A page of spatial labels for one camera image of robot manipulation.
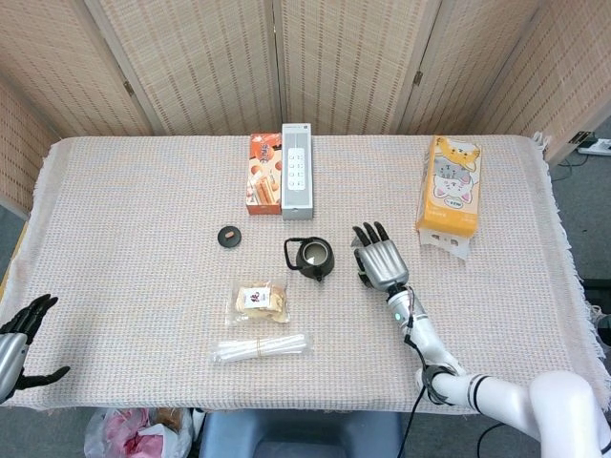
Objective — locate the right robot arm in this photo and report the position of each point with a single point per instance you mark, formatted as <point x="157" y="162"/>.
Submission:
<point x="506" y="396"/>

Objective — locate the orange snack box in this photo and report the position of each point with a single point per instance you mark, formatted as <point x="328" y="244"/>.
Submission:
<point x="263" y="181"/>

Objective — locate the black teapot lid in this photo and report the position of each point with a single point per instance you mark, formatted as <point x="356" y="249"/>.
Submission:
<point x="229" y="237"/>

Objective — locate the blue chair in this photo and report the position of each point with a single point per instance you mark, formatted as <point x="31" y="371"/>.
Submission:
<point x="301" y="434"/>

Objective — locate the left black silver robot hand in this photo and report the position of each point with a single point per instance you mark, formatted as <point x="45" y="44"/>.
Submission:
<point x="9" y="353"/>

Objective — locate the pastry packet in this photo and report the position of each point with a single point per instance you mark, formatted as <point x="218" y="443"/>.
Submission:
<point x="258" y="303"/>

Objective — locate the yellow cat print tissue pack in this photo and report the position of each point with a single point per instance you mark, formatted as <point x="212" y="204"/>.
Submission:
<point x="448" y="191"/>

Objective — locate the pink woven tablecloth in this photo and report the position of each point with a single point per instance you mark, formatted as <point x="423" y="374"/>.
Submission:
<point x="143" y="238"/>

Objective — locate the clear bundle of straws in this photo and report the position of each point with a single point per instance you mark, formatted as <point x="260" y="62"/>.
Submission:
<point x="262" y="348"/>

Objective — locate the woven folding screen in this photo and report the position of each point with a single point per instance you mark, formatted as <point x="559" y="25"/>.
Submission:
<point x="200" y="62"/>

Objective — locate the white floor power strip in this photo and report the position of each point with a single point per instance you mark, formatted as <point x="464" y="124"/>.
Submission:
<point x="594" y="145"/>

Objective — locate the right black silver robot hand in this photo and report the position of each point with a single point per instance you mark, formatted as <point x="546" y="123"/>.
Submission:
<point x="384" y="264"/>

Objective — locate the black cast iron teapot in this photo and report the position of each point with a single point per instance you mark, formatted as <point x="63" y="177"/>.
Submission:
<point x="327" y="265"/>

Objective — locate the grey power strip box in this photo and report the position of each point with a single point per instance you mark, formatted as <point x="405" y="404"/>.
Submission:
<point x="298" y="191"/>

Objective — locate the plastic bag with pink contents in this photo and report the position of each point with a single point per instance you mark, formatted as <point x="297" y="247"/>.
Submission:
<point x="138" y="434"/>

